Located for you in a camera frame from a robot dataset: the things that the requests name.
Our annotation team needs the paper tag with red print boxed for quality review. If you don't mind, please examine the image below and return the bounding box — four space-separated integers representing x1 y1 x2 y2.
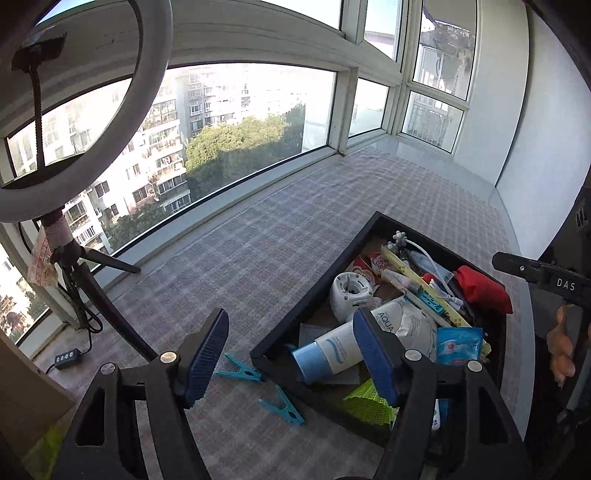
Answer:
27 226 58 287

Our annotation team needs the teal plastic clip strip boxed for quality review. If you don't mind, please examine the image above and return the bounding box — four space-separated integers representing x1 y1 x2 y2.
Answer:
406 286 446 319

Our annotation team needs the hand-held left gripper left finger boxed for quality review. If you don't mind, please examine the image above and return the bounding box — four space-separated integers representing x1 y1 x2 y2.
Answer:
51 308 230 480

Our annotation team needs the white ring light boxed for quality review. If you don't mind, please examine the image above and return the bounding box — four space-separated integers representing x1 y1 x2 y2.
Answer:
0 0 174 224

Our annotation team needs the blue clothes peg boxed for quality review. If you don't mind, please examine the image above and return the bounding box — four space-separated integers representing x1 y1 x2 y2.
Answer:
213 353 264 384
259 384 306 426

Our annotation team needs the black cable with inline remote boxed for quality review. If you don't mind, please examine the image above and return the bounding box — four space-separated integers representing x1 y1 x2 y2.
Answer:
45 272 105 374

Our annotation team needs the white window frame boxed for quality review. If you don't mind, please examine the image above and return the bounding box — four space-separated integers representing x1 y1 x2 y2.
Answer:
0 0 478 352

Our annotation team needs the black rectangular container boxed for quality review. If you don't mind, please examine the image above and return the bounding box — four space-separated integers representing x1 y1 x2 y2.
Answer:
249 211 509 448

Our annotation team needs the brown cardboard box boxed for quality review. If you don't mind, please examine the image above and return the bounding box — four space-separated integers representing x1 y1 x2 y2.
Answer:
0 330 77 444

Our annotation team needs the long yellow packet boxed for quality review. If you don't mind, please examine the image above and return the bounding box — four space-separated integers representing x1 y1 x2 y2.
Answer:
379 244 476 329

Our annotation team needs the white cable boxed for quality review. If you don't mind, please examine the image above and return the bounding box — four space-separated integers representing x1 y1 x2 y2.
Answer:
409 251 467 310

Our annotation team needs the green mesh basket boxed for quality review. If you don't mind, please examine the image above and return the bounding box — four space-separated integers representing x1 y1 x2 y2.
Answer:
342 377 399 425

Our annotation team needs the grey flower-shaped toy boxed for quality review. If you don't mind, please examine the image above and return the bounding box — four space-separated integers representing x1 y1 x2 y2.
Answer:
392 231 421 252

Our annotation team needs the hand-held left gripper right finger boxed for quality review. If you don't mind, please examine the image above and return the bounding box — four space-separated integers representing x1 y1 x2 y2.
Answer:
353 307 536 480

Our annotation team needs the black tripod stand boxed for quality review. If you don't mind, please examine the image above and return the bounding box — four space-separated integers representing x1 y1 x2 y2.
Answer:
39 208 174 370

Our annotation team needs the white round device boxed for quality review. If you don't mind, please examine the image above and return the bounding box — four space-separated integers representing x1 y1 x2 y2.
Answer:
329 272 376 322

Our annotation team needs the red cloth pouch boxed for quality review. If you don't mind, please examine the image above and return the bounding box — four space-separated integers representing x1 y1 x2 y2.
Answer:
455 265 514 315

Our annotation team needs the person's right hand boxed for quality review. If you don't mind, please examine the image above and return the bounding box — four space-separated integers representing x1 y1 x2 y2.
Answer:
547 305 578 384

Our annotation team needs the white tube with blue cap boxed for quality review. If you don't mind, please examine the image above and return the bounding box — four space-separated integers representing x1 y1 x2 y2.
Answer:
291 318 365 384

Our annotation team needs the white crumpled packet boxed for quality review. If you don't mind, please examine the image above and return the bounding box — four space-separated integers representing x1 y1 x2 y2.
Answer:
372 295 439 363

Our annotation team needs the white and blue sachet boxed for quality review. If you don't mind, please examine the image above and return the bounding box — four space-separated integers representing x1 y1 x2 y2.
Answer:
431 399 451 432

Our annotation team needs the red and white creamer packet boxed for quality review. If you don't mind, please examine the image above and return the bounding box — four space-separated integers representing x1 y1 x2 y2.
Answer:
353 251 393 284

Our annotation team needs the black phone holder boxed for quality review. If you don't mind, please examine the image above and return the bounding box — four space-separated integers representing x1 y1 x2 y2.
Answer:
11 36 66 169

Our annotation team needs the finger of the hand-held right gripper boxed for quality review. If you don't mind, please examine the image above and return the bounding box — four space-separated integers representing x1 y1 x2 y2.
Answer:
492 251 578 306

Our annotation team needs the blue wet wipe packet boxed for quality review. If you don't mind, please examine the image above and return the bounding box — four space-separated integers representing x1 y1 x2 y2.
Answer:
435 327 485 367

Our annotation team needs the small pink and white tube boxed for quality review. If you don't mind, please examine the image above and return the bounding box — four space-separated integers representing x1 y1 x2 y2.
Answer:
382 269 423 296

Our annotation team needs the yellow-green plastic item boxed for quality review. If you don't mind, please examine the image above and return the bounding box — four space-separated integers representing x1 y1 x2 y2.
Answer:
34 425 65 478

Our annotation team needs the checked tablecloth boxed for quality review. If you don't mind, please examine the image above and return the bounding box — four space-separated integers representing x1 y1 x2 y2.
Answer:
28 148 536 480

